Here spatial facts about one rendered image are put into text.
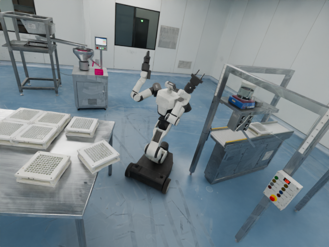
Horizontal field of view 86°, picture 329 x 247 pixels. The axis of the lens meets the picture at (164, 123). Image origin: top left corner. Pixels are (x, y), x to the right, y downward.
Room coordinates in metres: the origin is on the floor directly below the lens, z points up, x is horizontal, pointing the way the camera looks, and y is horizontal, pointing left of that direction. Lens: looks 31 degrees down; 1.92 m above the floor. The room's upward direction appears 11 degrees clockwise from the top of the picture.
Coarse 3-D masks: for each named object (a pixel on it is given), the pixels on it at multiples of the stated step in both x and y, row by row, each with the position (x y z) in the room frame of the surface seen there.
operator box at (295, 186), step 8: (280, 176) 1.04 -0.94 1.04; (288, 176) 1.02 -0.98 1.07; (280, 184) 1.01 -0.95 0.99; (296, 184) 0.96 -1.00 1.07; (264, 192) 1.06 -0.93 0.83; (272, 192) 1.02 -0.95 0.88; (288, 192) 0.95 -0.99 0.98; (296, 192) 0.92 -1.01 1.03; (280, 200) 0.96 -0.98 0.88; (288, 200) 0.92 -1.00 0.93; (280, 208) 0.93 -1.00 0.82
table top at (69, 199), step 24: (0, 120) 1.31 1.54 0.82; (72, 144) 1.18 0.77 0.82; (0, 168) 0.80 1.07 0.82; (72, 168) 0.92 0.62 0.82; (0, 192) 0.63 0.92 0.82; (24, 192) 0.66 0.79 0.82; (48, 192) 0.69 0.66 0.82; (72, 192) 0.73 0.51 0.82; (24, 216) 0.54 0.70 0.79; (48, 216) 0.56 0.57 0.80; (72, 216) 0.58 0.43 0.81
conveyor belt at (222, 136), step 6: (216, 132) 1.91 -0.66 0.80; (222, 132) 1.94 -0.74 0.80; (228, 132) 1.97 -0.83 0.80; (234, 132) 2.00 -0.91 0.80; (240, 132) 2.03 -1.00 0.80; (246, 132) 2.07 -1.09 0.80; (216, 138) 1.80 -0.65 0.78; (222, 138) 1.80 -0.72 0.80; (228, 138) 1.83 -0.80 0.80; (234, 138) 1.86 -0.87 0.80; (240, 138) 1.89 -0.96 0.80; (222, 144) 1.71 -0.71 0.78
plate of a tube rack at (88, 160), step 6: (96, 144) 1.16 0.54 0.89; (102, 144) 1.18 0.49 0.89; (108, 144) 1.19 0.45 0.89; (78, 150) 1.04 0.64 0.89; (114, 150) 1.13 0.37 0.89; (84, 156) 0.99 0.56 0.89; (108, 156) 1.04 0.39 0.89; (114, 156) 1.06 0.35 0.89; (90, 162) 0.95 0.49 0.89; (96, 162) 0.96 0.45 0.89; (102, 162) 0.97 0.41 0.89
